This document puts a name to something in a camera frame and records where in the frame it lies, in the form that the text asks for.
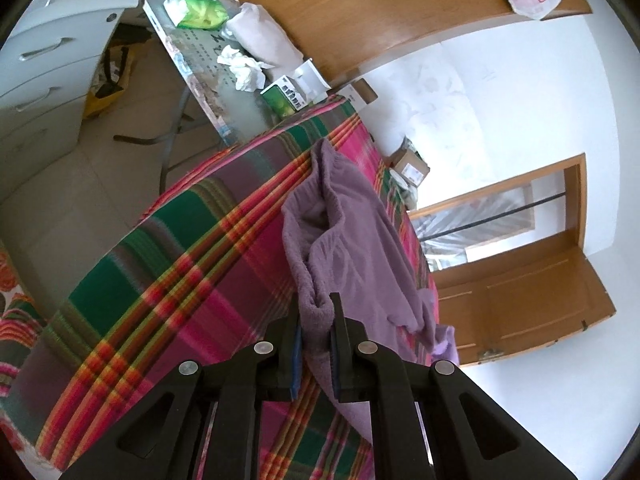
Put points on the purple fleece pants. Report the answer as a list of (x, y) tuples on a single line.
[(360, 250)]

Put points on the folded grey cloth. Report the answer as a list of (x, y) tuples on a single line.
[(265, 40)]

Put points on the white open box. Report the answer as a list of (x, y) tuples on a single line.
[(312, 80)]

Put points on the white drawer cabinet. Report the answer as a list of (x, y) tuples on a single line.
[(45, 50)]

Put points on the yellow bag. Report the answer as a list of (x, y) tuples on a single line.
[(107, 90)]

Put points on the wooden wardrobe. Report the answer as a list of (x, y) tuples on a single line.
[(375, 10)]

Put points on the green tissue packet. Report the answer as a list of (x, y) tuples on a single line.
[(197, 10)]

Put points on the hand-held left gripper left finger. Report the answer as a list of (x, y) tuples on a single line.
[(296, 360)]

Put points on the small open cardboard box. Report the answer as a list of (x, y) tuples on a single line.
[(361, 96)]

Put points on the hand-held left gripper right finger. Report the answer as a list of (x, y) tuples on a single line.
[(336, 360)]

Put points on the white crumpled plastic bag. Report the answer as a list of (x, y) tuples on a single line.
[(405, 187)]

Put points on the glass-top folding table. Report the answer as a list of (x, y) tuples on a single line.
[(200, 55)]

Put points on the plaid blanket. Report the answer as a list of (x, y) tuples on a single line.
[(200, 270)]

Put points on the metal door latch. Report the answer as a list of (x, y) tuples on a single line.
[(490, 354)]

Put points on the wooden door frame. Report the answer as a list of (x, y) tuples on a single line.
[(575, 200)]

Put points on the brown cardboard box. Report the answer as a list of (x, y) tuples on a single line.
[(410, 162)]

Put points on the green carton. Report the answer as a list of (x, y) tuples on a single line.
[(282, 97)]

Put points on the wooden door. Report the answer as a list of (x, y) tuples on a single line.
[(525, 300)]

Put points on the crumpled white tissues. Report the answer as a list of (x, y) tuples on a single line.
[(245, 70)]

